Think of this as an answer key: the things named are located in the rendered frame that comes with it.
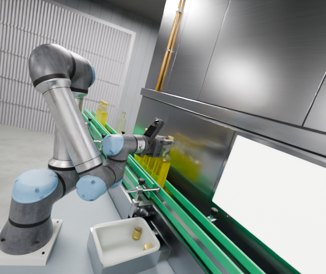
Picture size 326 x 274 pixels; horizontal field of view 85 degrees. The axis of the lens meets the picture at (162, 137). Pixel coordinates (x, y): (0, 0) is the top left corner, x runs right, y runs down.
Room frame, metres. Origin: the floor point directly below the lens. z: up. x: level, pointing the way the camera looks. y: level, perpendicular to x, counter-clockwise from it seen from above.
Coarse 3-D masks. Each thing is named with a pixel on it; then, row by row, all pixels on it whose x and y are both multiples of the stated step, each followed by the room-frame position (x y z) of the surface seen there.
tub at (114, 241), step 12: (96, 228) 0.57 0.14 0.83; (108, 228) 0.61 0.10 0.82; (120, 228) 0.64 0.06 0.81; (132, 228) 0.67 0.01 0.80; (144, 228) 0.66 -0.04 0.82; (96, 240) 0.52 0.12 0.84; (108, 240) 0.60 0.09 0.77; (120, 240) 0.62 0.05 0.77; (132, 240) 0.64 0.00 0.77; (144, 240) 0.63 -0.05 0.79; (156, 240) 0.59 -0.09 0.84; (108, 252) 0.55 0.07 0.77; (120, 252) 0.57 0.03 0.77; (132, 252) 0.58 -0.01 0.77; (144, 252) 0.53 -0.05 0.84; (108, 264) 0.45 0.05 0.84
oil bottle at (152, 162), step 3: (162, 153) 0.90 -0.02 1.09; (150, 159) 0.91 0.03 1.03; (153, 159) 0.89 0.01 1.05; (156, 159) 0.87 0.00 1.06; (150, 162) 0.90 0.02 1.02; (153, 162) 0.88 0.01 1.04; (150, 165) 0.90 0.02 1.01; (153, 165) 0.88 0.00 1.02; (147, 168) 0.91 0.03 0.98; (150, 168) 0.89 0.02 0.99; (153, 168) 0.87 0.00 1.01; (147, 171) 0.90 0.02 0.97; (150, 171) 0.88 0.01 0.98; (150, 174) 0.88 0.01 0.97
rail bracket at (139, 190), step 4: (140, 180) 0.70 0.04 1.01; (144, 180) 0.71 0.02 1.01; (140, 184) 0.70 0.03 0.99; (136, 188) 0.71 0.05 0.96; (140, 188) 0.70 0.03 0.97; (152, 188) 0.75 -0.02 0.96; (156, 188) 0.76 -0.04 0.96; (160, 188) 0.76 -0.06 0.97; (128, 192) 0.68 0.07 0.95; (136, 192) 0.70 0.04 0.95; (140, 192) 0.70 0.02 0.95; (136, 196) 0.70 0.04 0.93; (132, 200) 0.71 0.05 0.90; (136, 200) 0.70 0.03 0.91; (136, 204) 0.70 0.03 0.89
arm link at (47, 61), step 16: (48, 48) 0.52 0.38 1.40; (64, 48) 0.58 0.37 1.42; (32, 64) 0.49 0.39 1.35; (48, 64) 0.49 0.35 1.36; (64, 64) 0.54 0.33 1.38; (32, 80) 0.49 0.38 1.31; (48, 80) 0.48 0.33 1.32; (64, 80) 0.51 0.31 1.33; (48, 96) 0.48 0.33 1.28; (64, 96) 0.50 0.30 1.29; (64, 112) 0.48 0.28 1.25; (80, 112) 0.53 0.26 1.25; (64, 128) 0.48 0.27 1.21; (80, 128) 0.49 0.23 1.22; (80, 144) 0.48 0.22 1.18; (80, 160) 0.47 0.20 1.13; (96, 160) 0.49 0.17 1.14; (80, 176) 0.47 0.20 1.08; (96, 176) 0.47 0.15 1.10; (112, 176) 0.53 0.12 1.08; (80, 192) 0.44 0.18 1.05; (96, 192) 0.44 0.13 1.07
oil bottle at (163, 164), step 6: (162, 156) 0.85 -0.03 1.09; (156, 162) 0.86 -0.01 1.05; (162, 162) 0.83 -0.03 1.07; (168, 162) 0.85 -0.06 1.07; (156, 168) 0.85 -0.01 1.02; (162, 168) 0.83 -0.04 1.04; (168, 168) 0.85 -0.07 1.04; (156, 174) 0.84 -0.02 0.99; (162, 174) 0.84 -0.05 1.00; (156, 180) 0.83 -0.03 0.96; (162, 180) 0.85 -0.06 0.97; (162, 186) 0.85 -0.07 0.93
